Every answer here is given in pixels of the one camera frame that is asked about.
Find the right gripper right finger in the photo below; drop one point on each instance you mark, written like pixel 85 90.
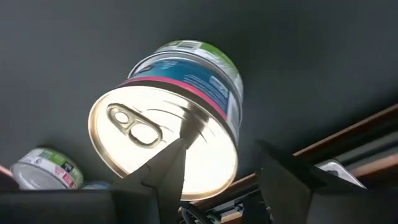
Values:
pixel 283 186

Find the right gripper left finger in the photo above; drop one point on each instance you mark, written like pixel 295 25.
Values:
pixel 168 183

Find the blue pink label seafood can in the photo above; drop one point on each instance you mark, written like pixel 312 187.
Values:
pixel 124 140

